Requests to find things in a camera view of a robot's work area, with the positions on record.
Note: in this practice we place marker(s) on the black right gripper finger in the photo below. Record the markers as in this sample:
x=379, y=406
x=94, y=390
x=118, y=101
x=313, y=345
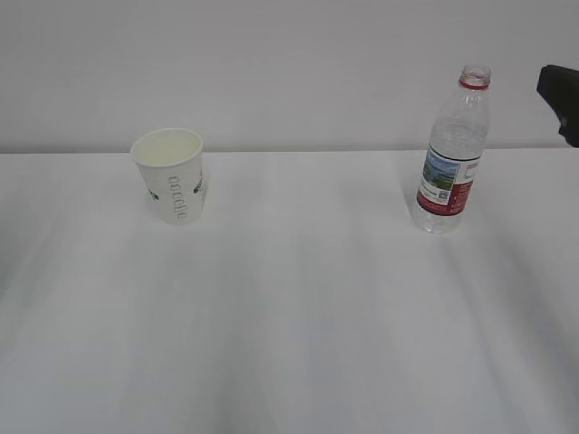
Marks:
x=559, y=88

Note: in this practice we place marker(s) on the clear water bottle red label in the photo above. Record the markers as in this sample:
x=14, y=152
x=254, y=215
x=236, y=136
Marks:
x=456, y=144

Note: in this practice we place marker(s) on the white paper cup green print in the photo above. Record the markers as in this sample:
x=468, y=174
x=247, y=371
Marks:
x=170, y=163

